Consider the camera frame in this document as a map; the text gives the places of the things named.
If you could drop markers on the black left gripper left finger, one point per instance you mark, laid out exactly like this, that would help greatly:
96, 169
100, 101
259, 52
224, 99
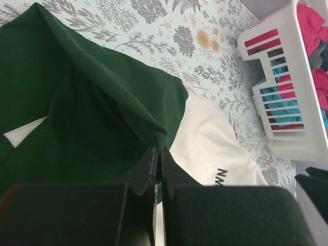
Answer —
117, 213

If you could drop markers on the grey shirt in basket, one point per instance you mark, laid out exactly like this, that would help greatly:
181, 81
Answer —
314, 58

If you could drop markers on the white green raglan t-shirt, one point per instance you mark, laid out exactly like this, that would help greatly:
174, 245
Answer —
73, 111

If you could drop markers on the magenta shirt in basket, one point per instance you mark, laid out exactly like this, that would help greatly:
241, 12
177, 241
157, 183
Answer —
312, 29
320, 82

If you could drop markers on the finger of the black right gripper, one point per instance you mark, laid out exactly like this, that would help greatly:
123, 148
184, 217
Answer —
316, 175
316, 189

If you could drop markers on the white plastic laundry basket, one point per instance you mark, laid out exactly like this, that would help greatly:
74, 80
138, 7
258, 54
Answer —
287, 98

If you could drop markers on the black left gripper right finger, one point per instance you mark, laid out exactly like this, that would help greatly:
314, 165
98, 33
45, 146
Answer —
227, 215

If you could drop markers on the floral patterned table mat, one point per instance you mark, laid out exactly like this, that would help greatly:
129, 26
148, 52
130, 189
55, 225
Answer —
195, 41

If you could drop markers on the teal shirt in basket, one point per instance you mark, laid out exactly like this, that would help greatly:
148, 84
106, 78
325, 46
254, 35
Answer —
283, 109

